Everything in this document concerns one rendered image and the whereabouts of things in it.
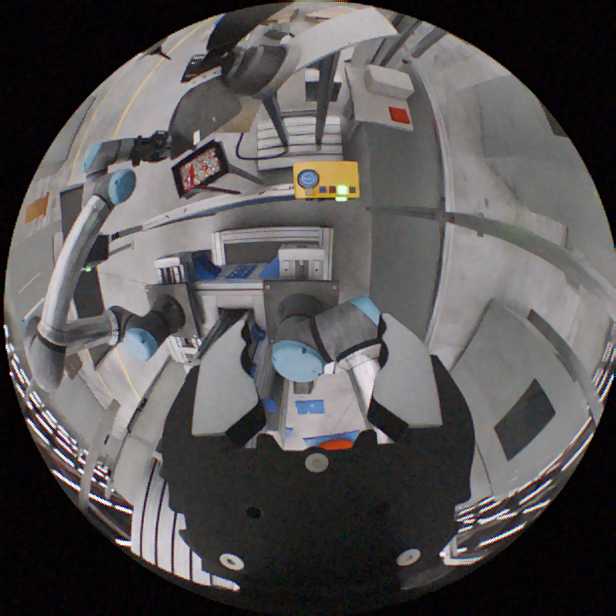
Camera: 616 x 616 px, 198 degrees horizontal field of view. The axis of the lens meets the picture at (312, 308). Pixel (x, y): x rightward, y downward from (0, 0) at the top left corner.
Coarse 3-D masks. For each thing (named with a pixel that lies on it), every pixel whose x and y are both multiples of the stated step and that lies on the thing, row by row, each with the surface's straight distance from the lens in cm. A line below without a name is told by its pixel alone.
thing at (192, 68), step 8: (192, 56) 69; (200, 56) 68; (224, 56) 71; (232, 56) 67; (192, 64) 66; (200, 64) 66; (208, 64) 66; (216, 64) 68; (224, 64) 68; (232, 64) 66; (184, 72) 66; (192, 72) 66; (200, 72) 66; (224, 72) 66; (184, 80) 68
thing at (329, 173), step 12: (300, 168) 53; (312, 168) 53; (324, 168) 53; (336, 168) 53; (348, 168) 54; (324, 180) 52; (336, 180) 53; (348, 180) 53; (300, 192) 52; (336, 192) 52
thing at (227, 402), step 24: (240, 336) 11; (216, 360) 10; (240, 360) 9; (216, 384) 9; (240, 384) 8; (216, 408) 8; (240, 408) 8; (192, 432) 8; (216, 432) 7; (240, 432) 8
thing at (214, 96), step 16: (208, 80) 60; (224, 80) 56; (192, 96) 58; (208, 96) 53; (224, 96) 49; (192, 112) 53; (208, 112) 49; (224, 112) 45; (176, 128) 56; (192, 128) 50; (208, 128) 45; (176, 144) 54; (192, 144) 48
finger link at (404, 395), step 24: (384, 336) 10; (408, 336) 11; (384, 360) 10; (408, 360) 9; (384, 384) 8; (408, 384) 8; (432, 384) 8; (384, 408) 7; (408, 408) 7; (432, 408) 8; (384, 432) 8
